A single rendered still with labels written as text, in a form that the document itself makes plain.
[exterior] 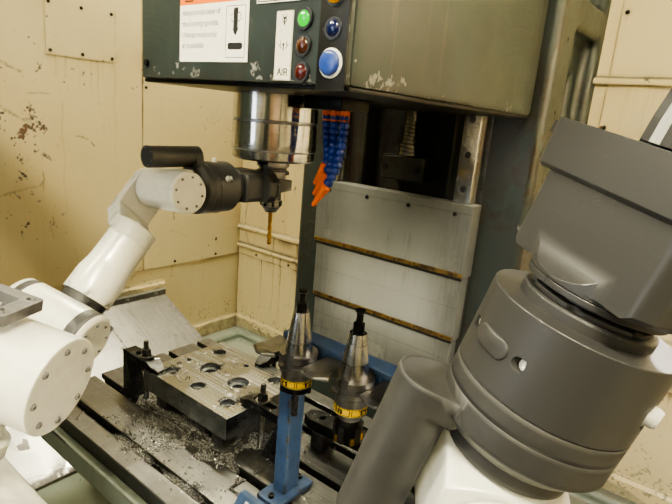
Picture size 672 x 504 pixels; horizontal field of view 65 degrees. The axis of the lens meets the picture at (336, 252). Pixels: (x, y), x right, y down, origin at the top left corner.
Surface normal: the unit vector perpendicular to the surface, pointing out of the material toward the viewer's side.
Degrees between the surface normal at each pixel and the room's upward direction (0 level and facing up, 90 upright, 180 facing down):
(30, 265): 90
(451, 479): 25
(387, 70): 90
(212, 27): 90
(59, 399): 101
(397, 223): 90
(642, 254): 78
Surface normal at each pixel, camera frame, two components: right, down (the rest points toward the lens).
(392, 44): 0.78, 0.22
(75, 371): 0.94, 0.31
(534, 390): -0.55, 0.09
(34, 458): 0.40, -0.80
